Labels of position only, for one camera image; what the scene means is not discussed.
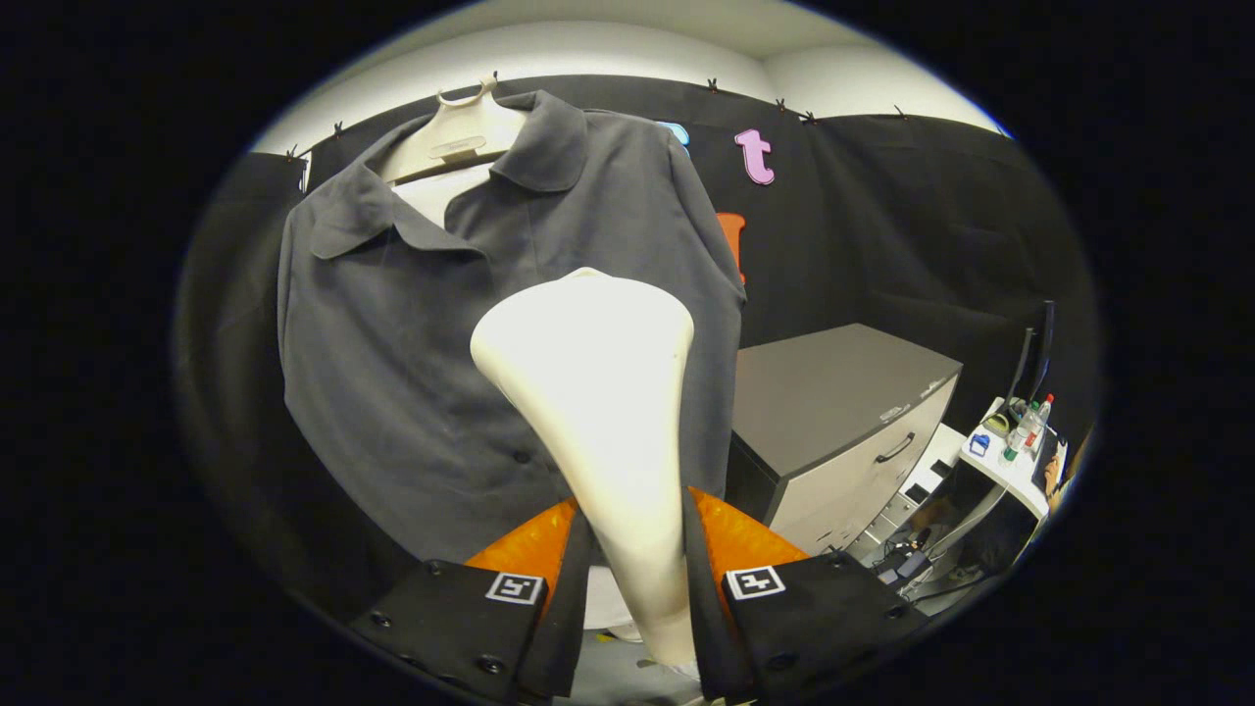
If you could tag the dark power adapter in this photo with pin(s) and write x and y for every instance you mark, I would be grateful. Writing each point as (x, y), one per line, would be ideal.
(914, 565)

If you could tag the gray drawer cabinet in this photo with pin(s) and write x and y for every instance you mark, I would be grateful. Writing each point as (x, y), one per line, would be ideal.
(833, 392)

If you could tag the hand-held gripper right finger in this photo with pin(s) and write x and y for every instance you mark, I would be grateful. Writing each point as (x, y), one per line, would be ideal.
(711, 628)

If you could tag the green label plastic bottle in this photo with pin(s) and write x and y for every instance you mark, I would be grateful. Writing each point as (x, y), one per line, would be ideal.
(1018, 438)

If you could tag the white desk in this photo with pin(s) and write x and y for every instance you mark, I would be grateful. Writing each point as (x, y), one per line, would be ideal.
(1015, 480)

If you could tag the white ironing board panel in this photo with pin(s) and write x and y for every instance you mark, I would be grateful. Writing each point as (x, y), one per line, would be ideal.
(431, 191)

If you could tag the greenish tape roll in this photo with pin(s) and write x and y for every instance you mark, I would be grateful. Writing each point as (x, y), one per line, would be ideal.
(996, 425)

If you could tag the white garment steamer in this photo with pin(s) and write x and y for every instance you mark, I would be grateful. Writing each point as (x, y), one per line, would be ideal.
(598, 392)

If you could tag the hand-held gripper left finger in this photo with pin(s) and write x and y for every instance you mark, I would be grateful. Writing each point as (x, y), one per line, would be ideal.
(569, 618)

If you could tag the cream plastic hanger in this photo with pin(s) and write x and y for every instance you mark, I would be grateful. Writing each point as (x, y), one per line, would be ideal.
(461, 132)

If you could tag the black computer monitor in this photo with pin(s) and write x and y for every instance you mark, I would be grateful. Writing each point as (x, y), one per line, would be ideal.
(1044, 343)

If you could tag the black backdrop cloth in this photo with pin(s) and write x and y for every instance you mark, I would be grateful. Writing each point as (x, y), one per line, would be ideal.
(882, 226)

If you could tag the row of black clips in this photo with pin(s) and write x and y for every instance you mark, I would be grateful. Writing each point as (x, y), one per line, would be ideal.
(712, 86)

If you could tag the small blue object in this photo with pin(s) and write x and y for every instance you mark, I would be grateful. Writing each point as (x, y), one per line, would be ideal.
(979, 445)

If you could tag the dark gray button shirt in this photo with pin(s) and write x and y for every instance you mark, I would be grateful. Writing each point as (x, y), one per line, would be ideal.
(392, 343)

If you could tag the red cap plastic bottle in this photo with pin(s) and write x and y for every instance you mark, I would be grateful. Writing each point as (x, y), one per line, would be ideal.
(1039, 417)

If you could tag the black keyboard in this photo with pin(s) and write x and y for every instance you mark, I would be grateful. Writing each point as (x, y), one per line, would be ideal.
(1047, 453)

